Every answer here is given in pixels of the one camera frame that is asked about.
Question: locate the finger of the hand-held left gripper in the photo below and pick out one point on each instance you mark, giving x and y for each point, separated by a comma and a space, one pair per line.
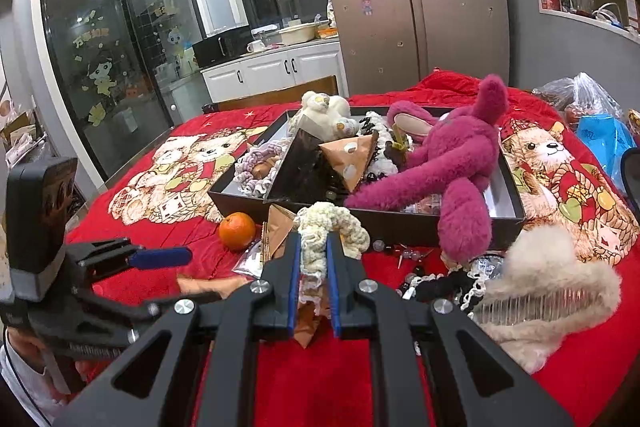
160, 258
130, 314

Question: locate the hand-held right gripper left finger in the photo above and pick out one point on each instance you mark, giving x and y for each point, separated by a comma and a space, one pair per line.
295, 282

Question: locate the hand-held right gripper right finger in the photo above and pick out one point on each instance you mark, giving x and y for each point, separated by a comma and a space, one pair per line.
333, 287

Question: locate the cream crochet scrunchie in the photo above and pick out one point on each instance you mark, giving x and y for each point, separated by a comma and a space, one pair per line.
320, 227

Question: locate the black shallow box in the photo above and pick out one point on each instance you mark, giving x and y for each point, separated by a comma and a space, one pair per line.
240, 203

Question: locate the pink plush bear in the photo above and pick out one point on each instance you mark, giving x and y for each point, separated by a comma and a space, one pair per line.
450, 167

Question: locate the person's left forearm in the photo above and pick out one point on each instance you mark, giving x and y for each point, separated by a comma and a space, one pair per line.
20, 382

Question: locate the red printed blanket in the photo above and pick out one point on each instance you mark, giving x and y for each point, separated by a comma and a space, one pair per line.
165, 227

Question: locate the brown paper triangle packet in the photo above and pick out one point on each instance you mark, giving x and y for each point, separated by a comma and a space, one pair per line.
277, 227
350, 157
310, 322

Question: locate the small clear plastic packet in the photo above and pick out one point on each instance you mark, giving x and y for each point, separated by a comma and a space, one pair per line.
248, 262

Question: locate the orange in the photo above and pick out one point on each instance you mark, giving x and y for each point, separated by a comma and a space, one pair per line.
237, 231

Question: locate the black glossy sheet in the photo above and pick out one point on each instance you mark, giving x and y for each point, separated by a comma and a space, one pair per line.
305, 172

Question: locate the black lace scrunchie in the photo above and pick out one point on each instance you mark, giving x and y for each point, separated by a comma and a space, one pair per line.
445, 287

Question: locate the lavender crochet scrunchie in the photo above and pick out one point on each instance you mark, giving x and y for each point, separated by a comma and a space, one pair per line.
255, 167

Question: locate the white plush toy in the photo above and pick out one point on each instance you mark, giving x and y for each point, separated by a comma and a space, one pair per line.
325, 109

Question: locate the glass sliding door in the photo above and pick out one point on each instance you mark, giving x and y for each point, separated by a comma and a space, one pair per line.
110, 57

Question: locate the white kitchen cabinet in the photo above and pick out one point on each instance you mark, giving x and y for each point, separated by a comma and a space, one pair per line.
270, 69

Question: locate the beige furry hair clip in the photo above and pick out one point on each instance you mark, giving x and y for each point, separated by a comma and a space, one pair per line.
550, 267

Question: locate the black microwave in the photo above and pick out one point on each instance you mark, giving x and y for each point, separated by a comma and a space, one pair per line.
220, 47

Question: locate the white cup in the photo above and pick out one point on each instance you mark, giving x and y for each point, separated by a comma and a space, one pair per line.
255, 47

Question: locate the white basin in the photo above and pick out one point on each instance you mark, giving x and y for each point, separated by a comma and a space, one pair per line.
297, 34

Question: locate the silver double-door refrigerator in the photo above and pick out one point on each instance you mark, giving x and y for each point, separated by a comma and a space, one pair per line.
400, 7

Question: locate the blue plastic bag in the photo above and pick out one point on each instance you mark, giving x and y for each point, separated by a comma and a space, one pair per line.
602, 142

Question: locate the clear plastic bag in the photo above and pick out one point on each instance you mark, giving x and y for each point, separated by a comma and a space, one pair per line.
580, 94

